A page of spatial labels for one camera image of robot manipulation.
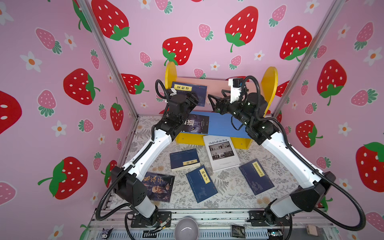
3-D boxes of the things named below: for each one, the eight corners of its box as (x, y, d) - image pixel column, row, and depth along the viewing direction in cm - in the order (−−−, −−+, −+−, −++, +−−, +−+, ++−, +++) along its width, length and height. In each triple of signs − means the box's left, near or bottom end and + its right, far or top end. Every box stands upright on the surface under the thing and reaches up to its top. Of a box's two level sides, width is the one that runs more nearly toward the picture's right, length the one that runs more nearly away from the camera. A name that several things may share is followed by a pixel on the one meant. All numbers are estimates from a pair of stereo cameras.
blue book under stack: (171, 171, 93) (171, 169, 91) (170, 155, 100) (169, 153, 98) (200, 165, 95) (200, 163, 93) (196, 150, 103) (196, 148, 101)
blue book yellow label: (198, 203, 81) (198, 202, 79) (185, 174, 91) (185, 173, 90) (218, 193, 84) (218, 192, 83) (204, 166, 95) (204, 165, 93)
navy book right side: (254, 195, 84) (255, 193, 81) (238, 167, 94) (239, 165, 92) (273, 187, 86) (275, 185, 84) (255, 161, 97) (256, 158, 95)
